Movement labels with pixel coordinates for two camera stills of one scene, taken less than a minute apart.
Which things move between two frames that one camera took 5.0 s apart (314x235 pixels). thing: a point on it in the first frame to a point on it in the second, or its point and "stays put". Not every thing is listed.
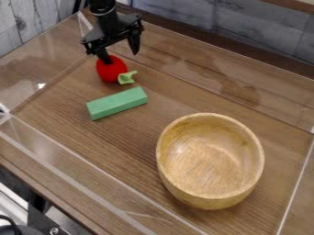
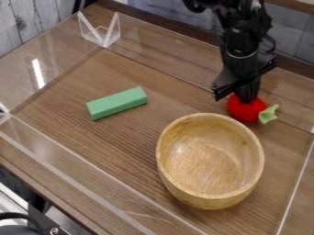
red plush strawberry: [115, 71] to [250, 112]
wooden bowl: [210, 158] stays put
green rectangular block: [116, 102] stays put
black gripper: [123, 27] to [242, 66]
